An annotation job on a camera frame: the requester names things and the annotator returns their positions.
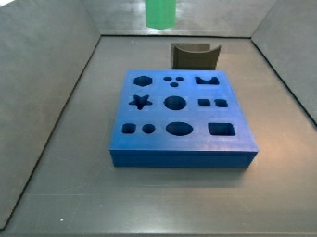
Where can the blue shape sorter block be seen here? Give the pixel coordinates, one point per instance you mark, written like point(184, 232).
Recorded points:
point(180, 120)

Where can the dark curved arch block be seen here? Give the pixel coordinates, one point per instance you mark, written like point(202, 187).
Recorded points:
point(194, 56)

